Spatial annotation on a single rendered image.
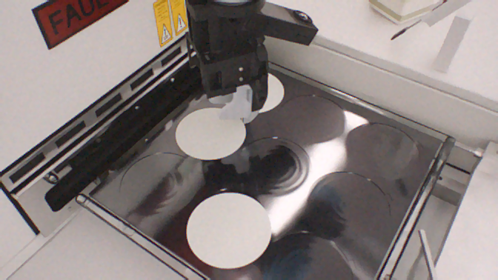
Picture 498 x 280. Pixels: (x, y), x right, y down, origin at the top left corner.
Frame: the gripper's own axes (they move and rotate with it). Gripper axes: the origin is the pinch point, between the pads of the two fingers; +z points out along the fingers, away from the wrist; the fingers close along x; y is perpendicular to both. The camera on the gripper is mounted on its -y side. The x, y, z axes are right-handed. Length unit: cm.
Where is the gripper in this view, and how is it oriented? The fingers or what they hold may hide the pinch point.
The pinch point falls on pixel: (249, 113)
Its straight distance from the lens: 61.4
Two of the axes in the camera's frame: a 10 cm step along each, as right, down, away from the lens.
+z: 0.0, 6.6, 7.5
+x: 4.0, 6.9, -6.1
